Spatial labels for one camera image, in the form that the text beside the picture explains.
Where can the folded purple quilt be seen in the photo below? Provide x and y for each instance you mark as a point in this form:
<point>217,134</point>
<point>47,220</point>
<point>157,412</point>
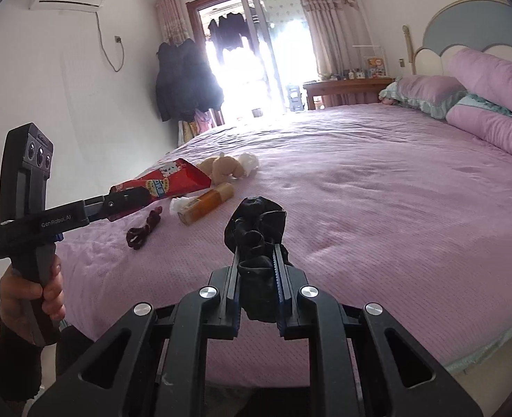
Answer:
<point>486,109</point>

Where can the left hand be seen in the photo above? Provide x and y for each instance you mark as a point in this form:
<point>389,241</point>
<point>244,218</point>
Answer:
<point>16,293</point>

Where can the black left sleeve forearm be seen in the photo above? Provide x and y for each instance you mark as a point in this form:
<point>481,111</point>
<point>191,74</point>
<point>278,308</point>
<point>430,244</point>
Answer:
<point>20,369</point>

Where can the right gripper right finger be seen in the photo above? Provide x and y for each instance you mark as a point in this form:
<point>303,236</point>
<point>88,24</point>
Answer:
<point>291,322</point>

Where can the red snack packet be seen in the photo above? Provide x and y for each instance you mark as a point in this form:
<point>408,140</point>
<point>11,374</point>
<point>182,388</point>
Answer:
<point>169,180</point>

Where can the white tissue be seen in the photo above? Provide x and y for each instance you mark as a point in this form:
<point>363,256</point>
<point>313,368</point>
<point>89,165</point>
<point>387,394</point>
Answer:
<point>249,163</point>

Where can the purple pillow with frill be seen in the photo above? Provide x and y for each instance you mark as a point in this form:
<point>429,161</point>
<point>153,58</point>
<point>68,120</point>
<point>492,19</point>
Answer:
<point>434,95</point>

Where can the wooden desk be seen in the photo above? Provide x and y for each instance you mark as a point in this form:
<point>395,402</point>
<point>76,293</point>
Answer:
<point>339,87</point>

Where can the pink patterned curtain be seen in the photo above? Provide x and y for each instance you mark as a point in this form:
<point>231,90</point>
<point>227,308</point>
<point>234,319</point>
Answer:
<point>338,31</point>

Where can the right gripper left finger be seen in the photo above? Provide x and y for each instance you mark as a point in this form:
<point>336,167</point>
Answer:
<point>229,313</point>

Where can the dark coats on rack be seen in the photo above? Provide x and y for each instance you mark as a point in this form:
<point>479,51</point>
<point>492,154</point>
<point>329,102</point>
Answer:
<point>185,83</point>

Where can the tan teddy bear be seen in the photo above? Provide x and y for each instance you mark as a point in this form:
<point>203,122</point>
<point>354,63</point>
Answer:
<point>221,168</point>

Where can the black bag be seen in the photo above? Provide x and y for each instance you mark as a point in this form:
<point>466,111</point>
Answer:
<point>253,231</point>

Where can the purple bed sheet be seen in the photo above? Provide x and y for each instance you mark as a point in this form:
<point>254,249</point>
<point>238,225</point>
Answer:
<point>384,204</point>

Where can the blue white headboard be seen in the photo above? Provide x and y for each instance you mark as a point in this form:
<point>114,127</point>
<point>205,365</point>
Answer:
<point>481,25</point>

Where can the orange drink bottle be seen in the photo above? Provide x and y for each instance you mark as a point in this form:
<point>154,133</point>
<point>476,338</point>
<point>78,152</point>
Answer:
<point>201,206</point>

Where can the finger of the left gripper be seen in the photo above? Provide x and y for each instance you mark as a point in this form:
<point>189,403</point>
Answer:
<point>118,204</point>

